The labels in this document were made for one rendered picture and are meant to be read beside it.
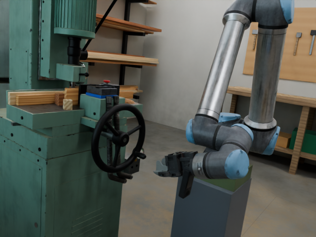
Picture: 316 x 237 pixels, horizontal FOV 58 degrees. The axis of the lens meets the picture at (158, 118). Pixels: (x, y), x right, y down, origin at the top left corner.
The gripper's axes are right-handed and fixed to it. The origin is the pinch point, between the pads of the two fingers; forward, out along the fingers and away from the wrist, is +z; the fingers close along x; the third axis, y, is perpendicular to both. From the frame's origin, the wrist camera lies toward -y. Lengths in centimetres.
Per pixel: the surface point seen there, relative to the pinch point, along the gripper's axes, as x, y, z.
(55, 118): 24.5, 28.4, 24.6
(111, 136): 7.6, 17.3, 14.0
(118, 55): -199, 121, 213
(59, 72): 9, 50, 40
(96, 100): 10.6, 32.9, 15.9
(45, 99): 20, 38, 38
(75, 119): 15.4, 26.8, 25.3
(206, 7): -314, 177, 125
